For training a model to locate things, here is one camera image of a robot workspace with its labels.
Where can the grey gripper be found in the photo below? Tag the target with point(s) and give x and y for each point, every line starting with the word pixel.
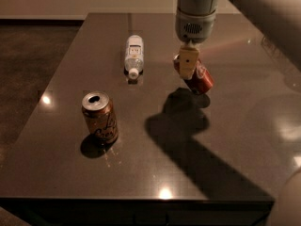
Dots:
pixel 195 27

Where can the red coke can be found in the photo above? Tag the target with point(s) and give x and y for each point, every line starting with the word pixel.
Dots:
pixel 201 80

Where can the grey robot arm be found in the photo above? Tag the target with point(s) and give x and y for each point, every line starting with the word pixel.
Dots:
pixel 278 20

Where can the orange LaCroix can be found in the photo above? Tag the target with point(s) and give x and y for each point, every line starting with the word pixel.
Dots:
pixel 100 117

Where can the clear plastic water bottle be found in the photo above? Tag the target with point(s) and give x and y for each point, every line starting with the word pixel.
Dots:
pixel 134 56

